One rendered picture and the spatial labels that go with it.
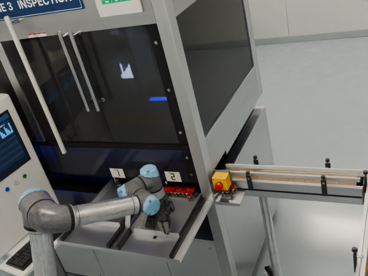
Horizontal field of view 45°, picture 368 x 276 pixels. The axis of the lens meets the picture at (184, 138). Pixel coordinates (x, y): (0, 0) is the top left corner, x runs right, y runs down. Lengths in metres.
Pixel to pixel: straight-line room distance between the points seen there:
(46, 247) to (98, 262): 1.34
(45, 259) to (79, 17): 1.02
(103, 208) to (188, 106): 0.61
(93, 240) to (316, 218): 1.74
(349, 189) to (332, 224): 1.22
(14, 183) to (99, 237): 0.58
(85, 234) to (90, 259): 0.83
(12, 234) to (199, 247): 1.01
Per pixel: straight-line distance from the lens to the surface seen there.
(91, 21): 2.02
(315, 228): 3.31
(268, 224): 2.44
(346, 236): 3.25
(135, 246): 2.13
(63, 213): 1.61
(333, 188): 2.14
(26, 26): 2.27
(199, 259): 2.60
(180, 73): 1.90
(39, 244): 1.78
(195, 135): 2.03
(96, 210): 1.66
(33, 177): 2.60
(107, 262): 3.05
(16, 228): 2.60
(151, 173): 1.86
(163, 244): 2.08
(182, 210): 2.23
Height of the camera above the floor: 2.24
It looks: 29 degrees down
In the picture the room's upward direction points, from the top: 15 degrees counter-clockwise
